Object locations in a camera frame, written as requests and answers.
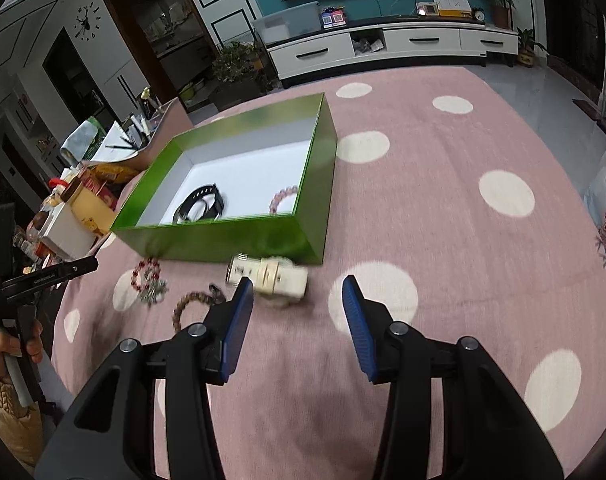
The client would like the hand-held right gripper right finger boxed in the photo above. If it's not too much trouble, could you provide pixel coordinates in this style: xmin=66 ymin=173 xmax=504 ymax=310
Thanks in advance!
xmin=342 ymin=275 xmax=565 ymax=480

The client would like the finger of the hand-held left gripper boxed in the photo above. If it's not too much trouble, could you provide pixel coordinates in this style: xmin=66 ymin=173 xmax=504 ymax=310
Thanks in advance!
xmin=13 ymin=257 xmax=99 ymax=294

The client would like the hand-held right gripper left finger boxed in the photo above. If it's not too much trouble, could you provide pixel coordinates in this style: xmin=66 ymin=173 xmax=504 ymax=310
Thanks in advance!
xmin=34 ymin=276 xmax=255 ymax=480

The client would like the brown wooden bead bracelet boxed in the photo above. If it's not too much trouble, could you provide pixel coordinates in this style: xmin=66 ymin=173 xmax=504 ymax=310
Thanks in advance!
xmin=171 ymin=284 xmax=227 ymax=332

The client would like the cream wrist watch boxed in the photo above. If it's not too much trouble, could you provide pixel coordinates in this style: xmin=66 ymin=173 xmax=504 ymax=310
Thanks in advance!
xmin=225 ymin=254 xmax=309 ymax=306

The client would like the green cardboard box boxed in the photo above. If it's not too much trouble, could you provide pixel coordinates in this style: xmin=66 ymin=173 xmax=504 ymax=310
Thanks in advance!
xmin=109 ymin=91 xmax=339 ymax=266

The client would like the red bead bracelet with charm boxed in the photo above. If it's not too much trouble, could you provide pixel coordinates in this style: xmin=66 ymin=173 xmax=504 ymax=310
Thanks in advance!
xmin=131 ymin=257 xmax=170 ymax=307

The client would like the person's left forearm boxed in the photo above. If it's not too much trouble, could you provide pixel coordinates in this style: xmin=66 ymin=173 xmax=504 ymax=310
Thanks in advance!
xmin=0 ymin=355 xmax=44 ymax=467

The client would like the person's left hand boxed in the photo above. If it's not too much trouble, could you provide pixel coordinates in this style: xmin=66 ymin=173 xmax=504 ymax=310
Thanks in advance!
xmin=0 ymin=324 xmax=44 ymax=382

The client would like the white cardboard box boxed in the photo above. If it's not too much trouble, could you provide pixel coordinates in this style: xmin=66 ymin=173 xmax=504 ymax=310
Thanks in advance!
xmin=35 ymin=207 xmax=98 ymax=261

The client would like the yellow cardboard box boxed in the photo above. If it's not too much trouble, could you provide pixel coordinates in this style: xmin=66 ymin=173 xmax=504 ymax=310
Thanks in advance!
xmin=68 ymin=180 xmax=116 ymax=236

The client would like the pink polka dot tablecloth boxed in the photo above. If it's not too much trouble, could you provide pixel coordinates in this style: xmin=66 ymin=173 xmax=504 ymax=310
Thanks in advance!
xmin=53 ymin=65 xmax=606 ymax=480

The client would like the yellow snack packet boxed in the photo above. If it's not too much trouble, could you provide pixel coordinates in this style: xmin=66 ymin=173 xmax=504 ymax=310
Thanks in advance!
xmin=90 ymin=162 xmax=141 ymax=183

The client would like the black wrist watch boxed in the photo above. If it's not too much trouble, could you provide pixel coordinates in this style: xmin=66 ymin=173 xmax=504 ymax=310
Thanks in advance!
xmin=173 ymin=183 xmax=225 ymax=224

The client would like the white notepad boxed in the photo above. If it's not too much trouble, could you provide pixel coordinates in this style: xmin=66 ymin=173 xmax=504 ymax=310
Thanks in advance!
xmin=90 ymin=121 xmax=148 ymax=163

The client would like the green and white packet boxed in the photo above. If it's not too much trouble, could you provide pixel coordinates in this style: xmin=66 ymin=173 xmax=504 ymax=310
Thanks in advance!
xmin=60 ymin=116 xmax=106 ymax=161

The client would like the pink desk organizer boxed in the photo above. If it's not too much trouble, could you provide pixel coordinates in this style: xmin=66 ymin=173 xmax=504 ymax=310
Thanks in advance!
xmin=133 ymin=97 xmax=194 ymax=171

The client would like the potted plant in dark planter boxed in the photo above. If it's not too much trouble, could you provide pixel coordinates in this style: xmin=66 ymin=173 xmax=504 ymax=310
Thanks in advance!
xmin=210 ymin=40 xmax=274 ymax=111

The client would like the white plastic bag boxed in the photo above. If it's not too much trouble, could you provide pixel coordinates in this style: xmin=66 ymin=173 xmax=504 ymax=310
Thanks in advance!
xmin=583 ymin=142 xmax=606 ymax=273

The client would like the white tv cabinet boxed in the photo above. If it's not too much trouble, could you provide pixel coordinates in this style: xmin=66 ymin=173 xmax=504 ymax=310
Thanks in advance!
xmin=265 ymin=22 xmax=519 ymax=92

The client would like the clear plastic storage box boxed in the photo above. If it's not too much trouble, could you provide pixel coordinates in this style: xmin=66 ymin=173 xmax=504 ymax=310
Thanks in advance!
xmin=253 ymin=1 xmax=322 ymax=44

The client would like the small potted plant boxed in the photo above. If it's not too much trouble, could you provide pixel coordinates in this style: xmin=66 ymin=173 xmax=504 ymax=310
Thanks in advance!
xmin=516 ymin=27 xmax=549 ymax=67

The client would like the white and yellow box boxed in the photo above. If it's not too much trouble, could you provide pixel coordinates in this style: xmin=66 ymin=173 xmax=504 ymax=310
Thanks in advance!
xmin=431 ymin=0 xmax=471 ymax=18

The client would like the potted plant in brown pot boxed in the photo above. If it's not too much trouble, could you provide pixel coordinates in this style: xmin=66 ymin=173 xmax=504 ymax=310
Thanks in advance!
xmin=483 ymin=0 xmax=516 ymax=30

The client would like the pink bead bracelet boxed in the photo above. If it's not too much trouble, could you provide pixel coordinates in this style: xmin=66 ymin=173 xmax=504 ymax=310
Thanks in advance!
xmin=269 ymin=185 xmax=300 ymax=215

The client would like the black wall clock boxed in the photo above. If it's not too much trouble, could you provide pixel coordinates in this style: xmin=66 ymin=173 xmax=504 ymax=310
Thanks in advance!
xmin=74 ymin=4 xmax=104 ymax=41

